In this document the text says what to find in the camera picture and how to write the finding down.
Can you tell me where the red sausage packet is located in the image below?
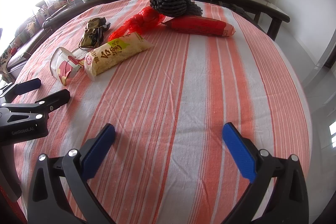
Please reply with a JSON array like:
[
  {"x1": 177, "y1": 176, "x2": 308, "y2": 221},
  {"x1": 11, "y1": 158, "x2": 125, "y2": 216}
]
[{"x1": 161, "y1": 17, "x2": 235, "y2": 37}]

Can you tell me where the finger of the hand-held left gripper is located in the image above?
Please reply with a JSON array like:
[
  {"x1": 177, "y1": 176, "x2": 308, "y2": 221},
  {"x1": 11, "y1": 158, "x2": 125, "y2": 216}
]
[
  {"x1": 5, "y1": 89, "x2": 71, "y2": 120},
  {"x1": 0, "y1": 78, "x2": 42, "y2": 104}
]

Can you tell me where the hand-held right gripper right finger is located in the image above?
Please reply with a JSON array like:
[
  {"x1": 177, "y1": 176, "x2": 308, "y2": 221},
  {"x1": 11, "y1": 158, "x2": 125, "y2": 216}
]
[{"x1": 222, "y1": 122, "x2": 310, "y2": 224}]

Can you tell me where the dark side bench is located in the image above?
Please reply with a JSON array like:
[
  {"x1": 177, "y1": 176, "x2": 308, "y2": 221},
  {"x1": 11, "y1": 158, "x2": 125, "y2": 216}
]
[{"x1": 7, "y1": 27, "x2": 53, "y2": 75}]

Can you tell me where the white red paper box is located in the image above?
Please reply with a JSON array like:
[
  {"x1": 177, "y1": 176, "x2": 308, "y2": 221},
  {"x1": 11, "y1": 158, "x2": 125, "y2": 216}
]
[{"x1": 50, "y1": 47, "x2": 87, "y2": 86}]

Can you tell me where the red plastic bag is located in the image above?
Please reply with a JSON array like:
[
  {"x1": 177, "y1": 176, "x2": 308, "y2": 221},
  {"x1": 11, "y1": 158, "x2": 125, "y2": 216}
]
[{"x1": 108, "y1": 6, "x2": 164, "y2": 42}]

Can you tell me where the black knitted bundle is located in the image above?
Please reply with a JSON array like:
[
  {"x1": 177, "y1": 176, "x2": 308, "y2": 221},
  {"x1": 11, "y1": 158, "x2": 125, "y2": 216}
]
[{"x1": 150, "y1": 0, "x2": 203, "y2": 18}]

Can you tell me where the beige rice cracker packet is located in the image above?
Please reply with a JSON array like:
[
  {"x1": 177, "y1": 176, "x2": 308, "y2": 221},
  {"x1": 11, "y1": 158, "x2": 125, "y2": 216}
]
[{"x1": 84, "y1": 32, "x2": 153, "y2": 81}]

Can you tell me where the orange white striped tablecloth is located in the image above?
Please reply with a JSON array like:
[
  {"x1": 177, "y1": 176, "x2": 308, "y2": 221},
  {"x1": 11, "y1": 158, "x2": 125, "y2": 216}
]
[{"x1": 13, "y1": 0, "x2": 313, "y2": 224}]

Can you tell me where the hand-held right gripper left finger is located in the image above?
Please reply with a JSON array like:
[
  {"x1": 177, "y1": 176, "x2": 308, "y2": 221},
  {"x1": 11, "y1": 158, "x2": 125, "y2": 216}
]
[{"x1": 28, "y1": 123, "x2": 116, "y2": 224}]

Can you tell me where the floral cloth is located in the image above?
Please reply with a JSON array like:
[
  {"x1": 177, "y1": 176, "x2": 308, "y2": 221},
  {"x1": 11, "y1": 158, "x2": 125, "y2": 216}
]
[{"x1": 0, "y1": 39, "x2": 20, "y2": 75}]

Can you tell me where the brown gold foil wrapper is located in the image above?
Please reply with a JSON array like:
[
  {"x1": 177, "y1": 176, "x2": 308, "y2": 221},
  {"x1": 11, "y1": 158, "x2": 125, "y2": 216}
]
[
  {"x1": 87, "y1": 17, "x2": 111, "y2": 31},
  {"x1": 79, "y1": 27, "x2": 105, "y2": 48}
]

